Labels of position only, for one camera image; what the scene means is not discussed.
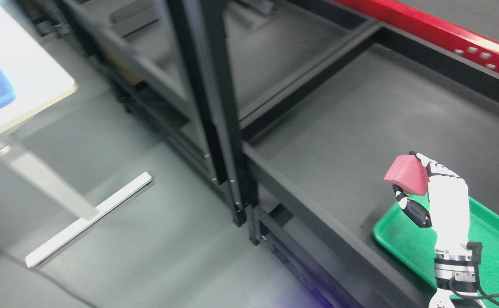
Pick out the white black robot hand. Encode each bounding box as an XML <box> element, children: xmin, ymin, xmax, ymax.
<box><xmin>392</xmin><ymin>151</ymin><xmax>471</xmax><ymax>258</ymax></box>

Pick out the pink foam block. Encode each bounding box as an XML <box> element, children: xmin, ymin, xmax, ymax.
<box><xmin>384</xmin><ymin>154</ymin><xmax>429</xmax><ymax>195</ymax></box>

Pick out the green plastic tray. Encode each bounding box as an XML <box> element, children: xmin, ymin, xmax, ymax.
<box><xmin>372</xmin><ymin>193</ymin><xmax>499</xmax><ymax>308</ymax></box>

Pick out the black metal shelf rack centre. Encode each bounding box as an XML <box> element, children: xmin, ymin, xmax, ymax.
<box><xmin>228</xmin><ymin>0</ymin><xmax>499</xmax><ymax>308</ymax></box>

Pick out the black metal shelf rack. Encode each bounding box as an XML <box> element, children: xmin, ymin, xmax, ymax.
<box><xmin>228</xmin><ymin>0</ymin><xmax>499</xmax><ymax>308</ymax></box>
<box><xmin>27</xmin><ymin>0</ymin><xmax>258</xmax><ymax>227</ymax></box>

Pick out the black metal shelf rack left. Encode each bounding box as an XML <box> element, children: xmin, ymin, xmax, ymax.
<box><xmin>27</xmin><ymin>0</ymin><xmax>258</xmax><ymax>227</ymax></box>

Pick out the white table leg base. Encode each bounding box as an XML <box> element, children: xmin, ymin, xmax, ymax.
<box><xmin>0</xmin><ymin>138</ymin><xmax>153</xmax><ymax>268</ymax></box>

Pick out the white worktable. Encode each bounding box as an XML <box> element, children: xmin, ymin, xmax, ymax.
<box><xmin>0</xmin><ymin>6</ymin><xmax>77</xmax><ymax>135</ymax></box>

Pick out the red metal rail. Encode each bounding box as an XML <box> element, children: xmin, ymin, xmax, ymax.
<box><xmin>339</xmin><ymin>0</ymin><xmax>499</xmax><ymax>73</ymax></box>

